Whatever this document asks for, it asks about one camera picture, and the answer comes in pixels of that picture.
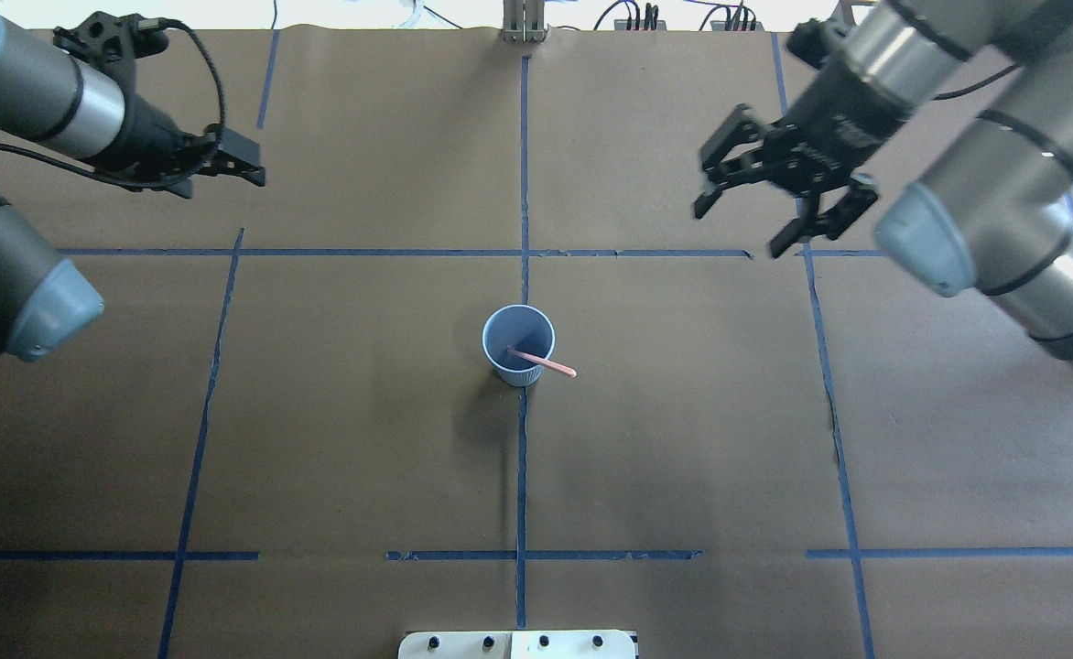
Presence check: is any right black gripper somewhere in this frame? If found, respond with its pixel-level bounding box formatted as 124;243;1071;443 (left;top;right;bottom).
692;55;913;259

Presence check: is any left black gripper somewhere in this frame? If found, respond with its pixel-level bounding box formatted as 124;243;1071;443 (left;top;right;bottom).
88;87;267;199

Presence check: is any blue ribbed plastic cup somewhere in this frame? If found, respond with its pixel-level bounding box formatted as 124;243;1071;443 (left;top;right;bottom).
481;304;555;389

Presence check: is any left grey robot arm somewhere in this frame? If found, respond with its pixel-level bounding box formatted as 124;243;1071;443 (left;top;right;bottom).
0;12;267;363

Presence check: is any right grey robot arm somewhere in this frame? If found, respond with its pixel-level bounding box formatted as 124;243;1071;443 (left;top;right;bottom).
692;1;1073;368

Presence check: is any white mounting pillar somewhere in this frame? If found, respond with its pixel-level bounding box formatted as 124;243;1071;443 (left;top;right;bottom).
397;629;640;658

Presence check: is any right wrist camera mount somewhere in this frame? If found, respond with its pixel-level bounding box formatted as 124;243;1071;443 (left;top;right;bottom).
785;18;856;70

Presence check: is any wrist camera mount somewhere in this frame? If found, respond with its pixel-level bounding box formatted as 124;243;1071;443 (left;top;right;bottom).
52;12;170;88
785;18;856;70

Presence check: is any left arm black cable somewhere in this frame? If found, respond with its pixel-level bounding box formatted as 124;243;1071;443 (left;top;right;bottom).
0;18;227;191

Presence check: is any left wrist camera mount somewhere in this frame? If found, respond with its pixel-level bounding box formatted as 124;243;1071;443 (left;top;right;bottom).
52;12;170;88

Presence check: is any aluminium frame post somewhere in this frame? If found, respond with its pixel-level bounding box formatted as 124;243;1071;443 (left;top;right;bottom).
500;0;548;43

